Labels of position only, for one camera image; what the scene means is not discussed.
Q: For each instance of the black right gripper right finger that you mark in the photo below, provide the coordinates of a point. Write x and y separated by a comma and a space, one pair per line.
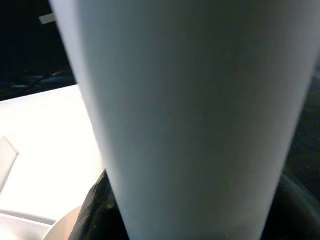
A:
292, 212

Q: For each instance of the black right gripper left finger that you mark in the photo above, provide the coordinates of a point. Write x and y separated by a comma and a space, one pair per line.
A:
97, 212

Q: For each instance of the white plastic table top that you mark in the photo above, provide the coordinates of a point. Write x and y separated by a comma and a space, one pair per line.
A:
37, 125

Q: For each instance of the white plastic table leg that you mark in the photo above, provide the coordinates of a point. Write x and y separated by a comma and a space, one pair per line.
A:
187, 112

